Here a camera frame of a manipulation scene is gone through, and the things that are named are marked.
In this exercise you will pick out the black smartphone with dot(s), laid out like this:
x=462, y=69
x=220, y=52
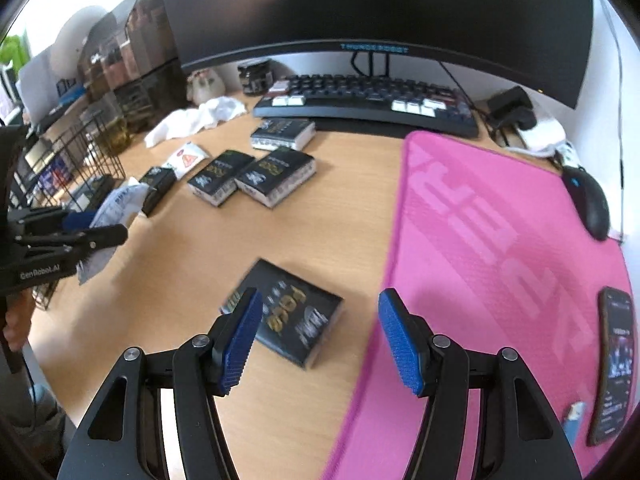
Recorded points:
x=615, y=360

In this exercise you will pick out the white blue-print snack packet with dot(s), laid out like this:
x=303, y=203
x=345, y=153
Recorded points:
x=117, y=205

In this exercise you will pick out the green plush toy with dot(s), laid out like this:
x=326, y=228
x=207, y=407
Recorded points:
x=12, y=50

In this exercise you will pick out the white crumpled cloth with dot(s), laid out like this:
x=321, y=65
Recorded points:
x=195, y=117

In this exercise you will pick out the person's left hand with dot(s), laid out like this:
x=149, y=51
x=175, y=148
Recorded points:
x=17, y=325

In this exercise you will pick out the small cream plush figure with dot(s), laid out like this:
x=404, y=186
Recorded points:
x=206, y=85

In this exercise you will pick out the black power adapter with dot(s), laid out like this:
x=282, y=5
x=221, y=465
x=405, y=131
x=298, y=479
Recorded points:
x=510, y=107

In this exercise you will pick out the blue lighter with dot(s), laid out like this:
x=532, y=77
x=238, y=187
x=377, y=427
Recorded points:
x=574, y=420

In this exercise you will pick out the white dome object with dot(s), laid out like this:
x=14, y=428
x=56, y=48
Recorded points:
x=77, y=40

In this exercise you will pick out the black keyboard with white keys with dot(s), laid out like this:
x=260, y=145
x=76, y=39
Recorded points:
x=365, y=97

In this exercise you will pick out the black gold-print tissue pack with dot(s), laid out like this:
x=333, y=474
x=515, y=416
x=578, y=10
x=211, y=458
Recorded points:
x=290, y=310

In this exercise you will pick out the white charger block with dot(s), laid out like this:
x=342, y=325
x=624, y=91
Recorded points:
x=542, y=135

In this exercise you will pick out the white pizza-print snack packet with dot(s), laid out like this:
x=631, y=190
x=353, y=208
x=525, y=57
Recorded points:
x=186, y=160

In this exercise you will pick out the person's grey trouser leg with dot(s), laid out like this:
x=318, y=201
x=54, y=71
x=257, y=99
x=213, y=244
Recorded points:
x=40, y=420

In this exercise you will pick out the group of black tissue packs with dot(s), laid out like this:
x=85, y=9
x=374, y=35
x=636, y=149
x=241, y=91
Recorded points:
x=275, y=175

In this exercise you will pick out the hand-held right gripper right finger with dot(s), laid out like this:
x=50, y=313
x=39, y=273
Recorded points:
x=402, y=342

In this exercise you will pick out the wooden desktop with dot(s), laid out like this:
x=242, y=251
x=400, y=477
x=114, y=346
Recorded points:
x=200, y=260

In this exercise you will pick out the pink mouse mat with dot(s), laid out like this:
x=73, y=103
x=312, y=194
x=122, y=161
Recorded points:
x=475, y=240

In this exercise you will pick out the dark glass jar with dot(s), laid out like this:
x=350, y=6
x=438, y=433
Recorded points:
x=256, y=77

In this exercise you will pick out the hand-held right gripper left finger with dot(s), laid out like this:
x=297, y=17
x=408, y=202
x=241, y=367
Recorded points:
x=242, y=342

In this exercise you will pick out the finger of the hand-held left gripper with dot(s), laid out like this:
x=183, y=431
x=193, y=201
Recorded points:
x=75, y=220
x=95, y=238

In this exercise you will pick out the black computer mouse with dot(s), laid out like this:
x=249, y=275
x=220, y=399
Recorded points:
x=592, y=205

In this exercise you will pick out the black curved monitor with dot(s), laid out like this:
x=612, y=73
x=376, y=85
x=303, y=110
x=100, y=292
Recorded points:
x=380, y=5

